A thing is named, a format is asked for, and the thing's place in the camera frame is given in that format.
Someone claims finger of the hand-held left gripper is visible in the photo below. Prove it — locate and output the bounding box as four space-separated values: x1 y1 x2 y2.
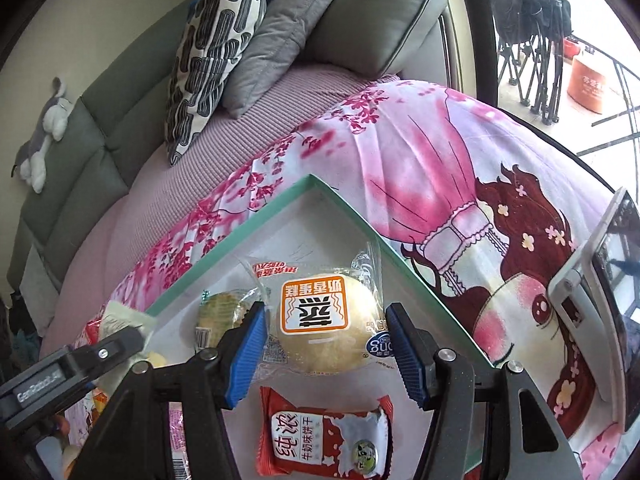
62 327 147 391

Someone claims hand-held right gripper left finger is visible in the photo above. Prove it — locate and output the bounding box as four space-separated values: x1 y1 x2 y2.
70 302 269 480

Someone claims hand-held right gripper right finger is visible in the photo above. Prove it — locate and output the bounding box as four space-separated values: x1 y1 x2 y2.
384 302 576 480

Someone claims cream green printed packet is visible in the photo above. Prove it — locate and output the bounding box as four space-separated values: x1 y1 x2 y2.
99 300 157 343

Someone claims yellow cake packet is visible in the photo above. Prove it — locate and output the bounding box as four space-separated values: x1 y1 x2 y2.
194 287 261 351

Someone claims clear steamed cake packet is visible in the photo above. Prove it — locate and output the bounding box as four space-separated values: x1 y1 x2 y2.
237 242 396 378

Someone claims red milk biscuit packet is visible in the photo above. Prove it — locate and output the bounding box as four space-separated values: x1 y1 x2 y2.
256 385 395 478

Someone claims pink wafer packet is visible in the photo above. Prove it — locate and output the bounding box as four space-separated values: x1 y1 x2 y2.
167 402 190 480

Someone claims teal shallow box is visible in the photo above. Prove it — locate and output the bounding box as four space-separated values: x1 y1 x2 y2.
145 174 501 480

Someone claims white phone stand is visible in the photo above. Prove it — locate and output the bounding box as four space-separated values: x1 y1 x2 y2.
547 187 640 433

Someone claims pink waffle sofa cover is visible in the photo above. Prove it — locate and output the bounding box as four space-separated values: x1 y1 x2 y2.
40 62 401 356

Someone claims grey sofa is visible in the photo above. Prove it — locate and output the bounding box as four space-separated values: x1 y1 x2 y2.
7 0 461 311

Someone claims printed blanket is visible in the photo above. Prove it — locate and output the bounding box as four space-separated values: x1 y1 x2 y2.
60 77 640 480

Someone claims grey white plush toy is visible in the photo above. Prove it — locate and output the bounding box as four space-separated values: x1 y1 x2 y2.
11 77 76 195

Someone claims black white patterned cushion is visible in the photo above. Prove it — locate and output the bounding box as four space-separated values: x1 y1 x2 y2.
165 0 268 167

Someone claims grey quilted cushion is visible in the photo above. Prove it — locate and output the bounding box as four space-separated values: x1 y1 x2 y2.
220 0 352 120

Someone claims orange bucket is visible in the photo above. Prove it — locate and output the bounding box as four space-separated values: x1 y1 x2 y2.
567 52 623 115

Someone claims large grey sofa cushion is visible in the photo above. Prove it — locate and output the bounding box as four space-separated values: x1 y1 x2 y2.
300 0 451 78

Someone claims black folding chair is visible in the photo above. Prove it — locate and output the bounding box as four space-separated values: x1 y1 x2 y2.
497 0 573 126

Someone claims dark door frame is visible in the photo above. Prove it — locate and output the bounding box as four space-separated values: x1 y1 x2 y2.
450 0 501 106

